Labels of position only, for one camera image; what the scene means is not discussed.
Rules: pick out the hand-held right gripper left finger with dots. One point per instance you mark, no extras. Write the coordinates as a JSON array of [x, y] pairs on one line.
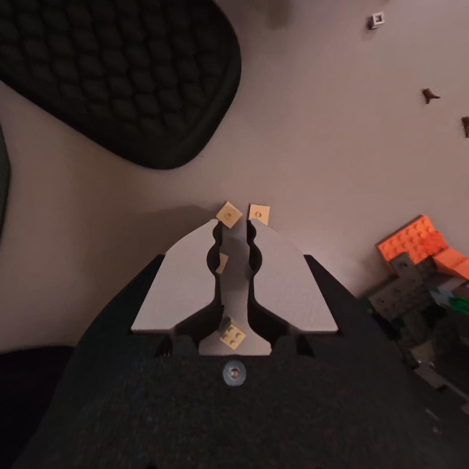
[[179, 293]]

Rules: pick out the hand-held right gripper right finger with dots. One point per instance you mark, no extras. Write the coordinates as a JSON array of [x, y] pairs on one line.
[[289, 293]]

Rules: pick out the tan two-by-two brick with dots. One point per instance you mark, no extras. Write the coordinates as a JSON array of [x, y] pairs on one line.
[[232, 335]]

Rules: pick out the tan square jumper plate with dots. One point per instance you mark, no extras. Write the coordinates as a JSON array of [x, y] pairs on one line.
[[229, 214], [221, 263], [259, 213]]

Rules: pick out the grey desk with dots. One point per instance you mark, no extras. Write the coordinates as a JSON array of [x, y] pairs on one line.
[[329, 146]]

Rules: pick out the grey toy brick building model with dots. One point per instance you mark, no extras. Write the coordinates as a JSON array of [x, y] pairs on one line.
[[421, 293]]

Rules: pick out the brown toy branch piece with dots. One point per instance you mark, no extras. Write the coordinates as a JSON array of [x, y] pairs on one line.
[[429, 96], [465, 126]]

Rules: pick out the small white square brick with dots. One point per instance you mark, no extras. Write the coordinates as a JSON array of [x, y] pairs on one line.
[[376, 20]]

